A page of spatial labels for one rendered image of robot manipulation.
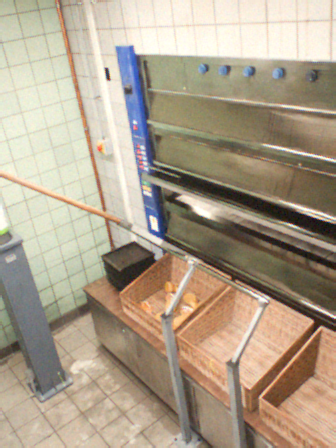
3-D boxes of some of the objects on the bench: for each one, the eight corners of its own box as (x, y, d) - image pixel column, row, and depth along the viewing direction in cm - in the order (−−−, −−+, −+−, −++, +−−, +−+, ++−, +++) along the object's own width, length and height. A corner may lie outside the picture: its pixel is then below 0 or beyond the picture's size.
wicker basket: (239, 315, 290) (236, 278, 278) (316, 362, 248) (316, 320, 236) (178, 355, 267) (171, 317, 254) (251, 415, 225) (248, 372, 212)
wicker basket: (178, 279, 334) (173, 245, 322) (236, 313, 293) (232, 276, 280) (122, 312, 310) (114, 277, 297) (176, 353, 268) (169, 315, 256)
